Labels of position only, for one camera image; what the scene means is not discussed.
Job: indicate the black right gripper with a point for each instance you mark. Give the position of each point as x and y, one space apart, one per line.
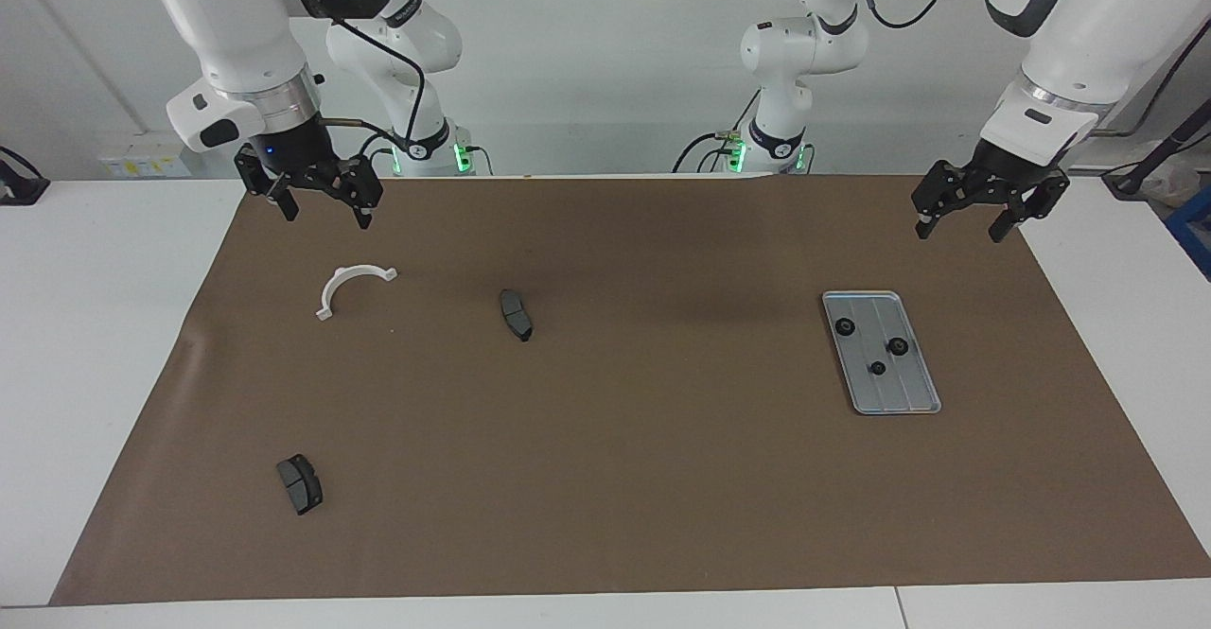
289 151

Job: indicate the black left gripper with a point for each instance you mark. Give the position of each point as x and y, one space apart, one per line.
1008 173

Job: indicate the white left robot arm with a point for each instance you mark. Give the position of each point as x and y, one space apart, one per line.
1069 43

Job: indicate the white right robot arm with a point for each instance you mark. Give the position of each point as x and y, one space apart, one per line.
236 24

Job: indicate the silver metal tray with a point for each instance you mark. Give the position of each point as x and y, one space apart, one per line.
894 391

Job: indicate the black tripod leg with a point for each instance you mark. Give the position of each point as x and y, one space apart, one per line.
1149 164

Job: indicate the blue crate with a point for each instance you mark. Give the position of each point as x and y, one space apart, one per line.
1194 227

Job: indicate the long dark grey brake pad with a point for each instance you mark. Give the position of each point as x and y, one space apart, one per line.
516 315

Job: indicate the black stand base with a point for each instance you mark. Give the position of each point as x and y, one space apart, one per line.
19 186

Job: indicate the short dark grey brake pad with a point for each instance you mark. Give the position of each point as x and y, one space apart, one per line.
301 485

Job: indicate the brown paper table mat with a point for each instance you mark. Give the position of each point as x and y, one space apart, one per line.
605 468

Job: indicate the white curved plastic bracket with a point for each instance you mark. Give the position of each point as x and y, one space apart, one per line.
333 284

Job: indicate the white wall socket box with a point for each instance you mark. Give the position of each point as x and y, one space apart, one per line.
142 164

